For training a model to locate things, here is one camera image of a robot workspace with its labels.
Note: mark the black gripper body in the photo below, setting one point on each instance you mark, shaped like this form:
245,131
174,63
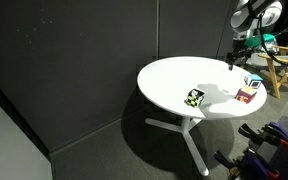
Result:
238,58

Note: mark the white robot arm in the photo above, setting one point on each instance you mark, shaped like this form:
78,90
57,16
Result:
248,16

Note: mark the blue white number block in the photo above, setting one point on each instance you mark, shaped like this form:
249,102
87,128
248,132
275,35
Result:
253,80

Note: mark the black green checkered block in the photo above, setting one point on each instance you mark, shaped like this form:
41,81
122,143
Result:
195,98

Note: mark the wooden armchair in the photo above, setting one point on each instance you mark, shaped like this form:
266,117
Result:
274,71

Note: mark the round white table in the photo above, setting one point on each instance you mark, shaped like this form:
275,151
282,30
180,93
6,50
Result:
167,82

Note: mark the purple orange clamp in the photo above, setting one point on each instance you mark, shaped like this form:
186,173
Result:
277,131

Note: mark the purple black clamp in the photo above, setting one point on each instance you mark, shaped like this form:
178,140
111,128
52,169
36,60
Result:
250,166

